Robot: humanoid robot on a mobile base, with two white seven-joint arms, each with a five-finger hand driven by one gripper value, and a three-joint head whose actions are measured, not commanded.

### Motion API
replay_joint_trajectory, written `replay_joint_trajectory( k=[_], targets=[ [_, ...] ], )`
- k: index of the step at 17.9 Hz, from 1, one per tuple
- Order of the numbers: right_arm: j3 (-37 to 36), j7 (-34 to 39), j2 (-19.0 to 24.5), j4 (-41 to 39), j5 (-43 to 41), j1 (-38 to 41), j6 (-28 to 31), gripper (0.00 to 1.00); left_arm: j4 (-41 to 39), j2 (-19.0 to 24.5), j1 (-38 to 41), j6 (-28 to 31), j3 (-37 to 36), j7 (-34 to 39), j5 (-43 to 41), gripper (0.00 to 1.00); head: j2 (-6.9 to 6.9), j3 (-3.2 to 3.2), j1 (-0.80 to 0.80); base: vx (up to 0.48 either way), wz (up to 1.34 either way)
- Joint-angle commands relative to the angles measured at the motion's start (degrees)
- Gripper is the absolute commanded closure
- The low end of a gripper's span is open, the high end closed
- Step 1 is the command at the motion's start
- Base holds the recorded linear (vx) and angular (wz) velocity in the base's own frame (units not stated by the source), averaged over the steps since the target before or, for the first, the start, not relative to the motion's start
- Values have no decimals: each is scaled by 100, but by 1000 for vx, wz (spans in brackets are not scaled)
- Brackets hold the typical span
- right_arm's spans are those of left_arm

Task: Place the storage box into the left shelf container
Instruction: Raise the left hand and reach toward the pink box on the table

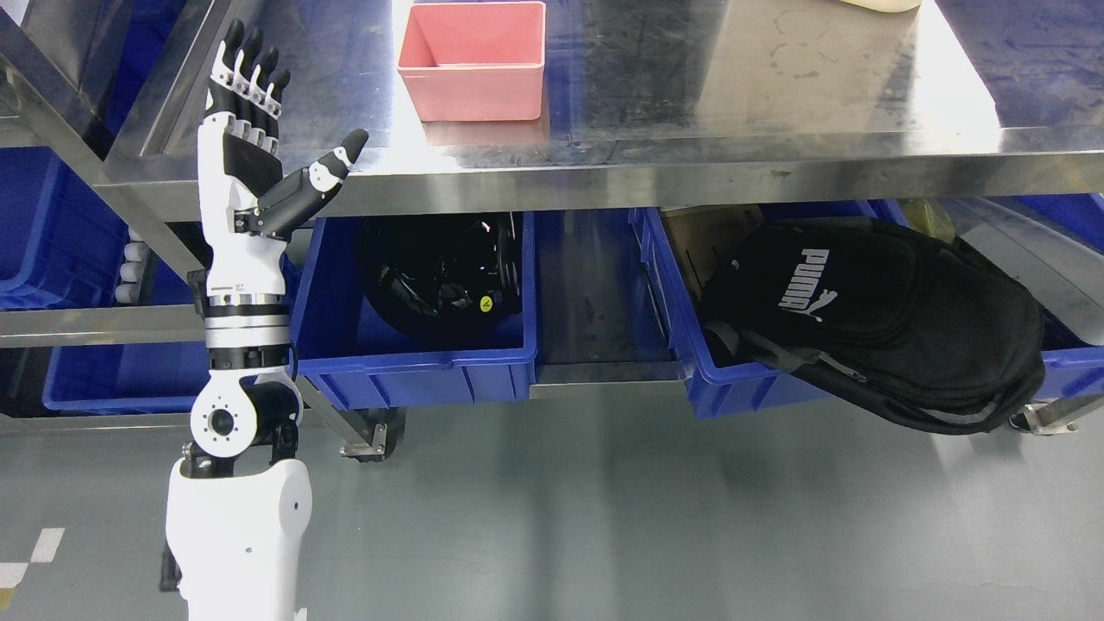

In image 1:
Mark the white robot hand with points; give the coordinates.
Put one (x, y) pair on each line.
(245, 200)

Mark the pink plastic storage box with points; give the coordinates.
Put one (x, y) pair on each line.
(475, 62)

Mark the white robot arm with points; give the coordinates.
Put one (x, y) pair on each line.
(239, 500)

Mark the blue bin left upper shelf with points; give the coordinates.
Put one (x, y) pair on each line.
(61, 245)

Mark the blue bin shelf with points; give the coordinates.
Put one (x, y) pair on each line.
(126, 378)
(61, 245)

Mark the blue bin left lower shelf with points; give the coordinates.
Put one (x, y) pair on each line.
(126, 378)

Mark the white cylindrical parts row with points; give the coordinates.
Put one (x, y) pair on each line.
(132, 270)

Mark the blue bin with helmet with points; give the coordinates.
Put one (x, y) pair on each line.
(358, 360)

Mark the black helmet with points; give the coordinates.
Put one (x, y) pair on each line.
(435, 274)

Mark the stainless steel table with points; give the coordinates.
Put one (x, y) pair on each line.
(673, 104)

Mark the cardboard piece in bin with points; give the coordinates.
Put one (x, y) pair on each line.
(702, 237)

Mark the blue bin with backpack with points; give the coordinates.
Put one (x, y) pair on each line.
(719, 389)

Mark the cream object on table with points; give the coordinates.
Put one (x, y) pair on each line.
(887, 6)

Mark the black Puma backpack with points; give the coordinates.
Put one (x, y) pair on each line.
(905, 326)

